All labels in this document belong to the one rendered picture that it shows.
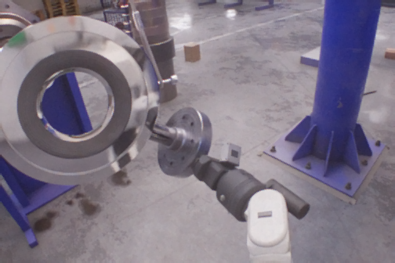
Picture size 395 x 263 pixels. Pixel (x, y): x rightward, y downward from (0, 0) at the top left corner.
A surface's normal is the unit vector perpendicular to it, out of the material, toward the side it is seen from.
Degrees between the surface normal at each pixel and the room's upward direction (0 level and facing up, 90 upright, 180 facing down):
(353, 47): 90
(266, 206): 16
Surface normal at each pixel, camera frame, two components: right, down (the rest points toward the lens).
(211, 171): -0.74, -0.31
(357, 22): -0.29, 0.55
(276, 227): -0.35, -0.75
